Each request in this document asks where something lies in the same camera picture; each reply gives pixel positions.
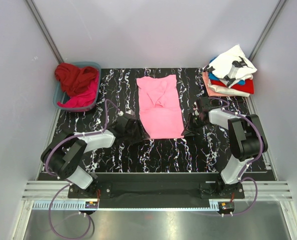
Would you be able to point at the right controller board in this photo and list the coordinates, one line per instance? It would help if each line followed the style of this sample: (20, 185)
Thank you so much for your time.
(227, 206)

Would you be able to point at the left controller board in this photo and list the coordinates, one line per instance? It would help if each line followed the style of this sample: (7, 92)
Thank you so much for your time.
(92, 204)

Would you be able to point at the pink t-shirt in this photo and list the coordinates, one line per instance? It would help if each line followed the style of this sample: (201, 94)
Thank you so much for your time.
(159, 107)

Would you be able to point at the blue-grey plastic basket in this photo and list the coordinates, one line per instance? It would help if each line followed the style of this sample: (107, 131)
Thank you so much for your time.
(62, 97)

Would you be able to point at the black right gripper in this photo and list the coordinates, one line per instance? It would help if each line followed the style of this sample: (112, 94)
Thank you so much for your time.
(191, 131)

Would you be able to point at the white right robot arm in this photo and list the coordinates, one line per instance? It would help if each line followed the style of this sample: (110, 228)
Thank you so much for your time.
(247, 142)

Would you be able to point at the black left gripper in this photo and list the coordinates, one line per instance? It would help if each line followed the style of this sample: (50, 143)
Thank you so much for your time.
(141, 134)

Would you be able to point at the red folded t-shirt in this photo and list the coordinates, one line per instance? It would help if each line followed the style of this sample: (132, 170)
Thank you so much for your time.
(248, 86)

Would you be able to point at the white printed folded t-shirt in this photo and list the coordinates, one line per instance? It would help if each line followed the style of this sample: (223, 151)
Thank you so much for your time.
(231, 67)

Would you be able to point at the dark red t-shirt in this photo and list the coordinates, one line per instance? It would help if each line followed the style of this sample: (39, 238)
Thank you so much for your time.
(74, 80)

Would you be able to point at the aluminium frame rail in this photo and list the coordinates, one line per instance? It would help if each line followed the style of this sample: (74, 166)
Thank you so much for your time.
(266, 190)

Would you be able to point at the black marble pattern mat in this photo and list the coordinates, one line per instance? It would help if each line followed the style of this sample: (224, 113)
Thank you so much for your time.
(208, 152)

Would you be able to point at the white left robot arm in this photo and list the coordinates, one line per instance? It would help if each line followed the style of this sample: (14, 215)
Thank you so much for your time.
(63, 155)

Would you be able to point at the controller board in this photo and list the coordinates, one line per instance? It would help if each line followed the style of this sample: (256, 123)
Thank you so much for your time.
(92, 204)
(227, 206)

